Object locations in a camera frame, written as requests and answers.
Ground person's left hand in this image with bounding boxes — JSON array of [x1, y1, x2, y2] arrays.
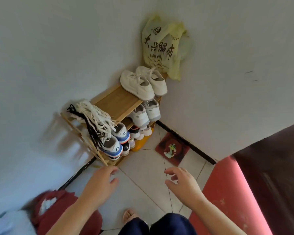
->
[[78, 165, 119, 208]]

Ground person's right hand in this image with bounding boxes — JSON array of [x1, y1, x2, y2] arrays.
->
[[164, 167, 206, 208]]

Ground bundle of white shoelaces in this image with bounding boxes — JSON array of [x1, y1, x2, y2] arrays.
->
[[71, 100, 118, 140]]

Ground person's right forearm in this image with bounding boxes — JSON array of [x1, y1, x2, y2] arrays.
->
[[190, 197, 247, 235]]

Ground person's left forearm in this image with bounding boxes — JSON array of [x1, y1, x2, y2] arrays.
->
[[46, 197, 101, 235]]

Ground person's right leg navy trousers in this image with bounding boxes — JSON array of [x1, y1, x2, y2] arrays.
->
[[149, 212, 198, 235]]

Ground person's leg navy trousers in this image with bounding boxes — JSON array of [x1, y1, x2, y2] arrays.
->
[[118, 217, 150, 235], [149, 212, 198, 235]]

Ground person's left leg navy trousers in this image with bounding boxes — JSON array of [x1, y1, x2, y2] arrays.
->
[[118, 217, 150, 235]]

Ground white blue sports sneaker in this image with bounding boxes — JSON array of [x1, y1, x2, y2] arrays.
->
[[111, 122, 131, 144], [98, 134, 123, 161]]

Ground red cartoon floor mat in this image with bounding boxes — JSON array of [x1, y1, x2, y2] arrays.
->
[[155, 132, 190, 167]]

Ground pink slipper with white charms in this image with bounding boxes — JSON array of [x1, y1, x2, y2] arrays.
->
[[123, 208, 140, 224]]

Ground red fabric bag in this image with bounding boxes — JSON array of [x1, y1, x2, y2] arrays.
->
[[30, 190, 103, 235]]

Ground yellow plastic box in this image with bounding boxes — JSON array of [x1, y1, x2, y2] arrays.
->
[[131, 128, 154, 152]]

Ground bundle of black laces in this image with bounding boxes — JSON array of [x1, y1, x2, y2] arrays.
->
[[66, 104, 106, 149]]

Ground white sneaker with grey trim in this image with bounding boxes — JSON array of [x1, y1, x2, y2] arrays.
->
[[142, 99, 161, 122], [128, 104, 150, 129]]

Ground wooden shoe rack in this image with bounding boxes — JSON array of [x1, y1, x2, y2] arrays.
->
[[60, 73, 168, 167]]

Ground dark brown door panel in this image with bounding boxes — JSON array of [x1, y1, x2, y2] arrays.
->
[[233, 119, 294, 235]]

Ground white plastic bag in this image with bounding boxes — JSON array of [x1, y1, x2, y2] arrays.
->
[[0, 210, 36, 235]]

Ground plain white sneaker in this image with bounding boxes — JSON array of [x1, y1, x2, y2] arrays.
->
[[136, 66, 168, 97], [120, 70, 155, 101]]

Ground yellow printed plastic bag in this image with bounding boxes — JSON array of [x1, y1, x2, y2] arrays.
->
[[141, 14, 189, 82]]

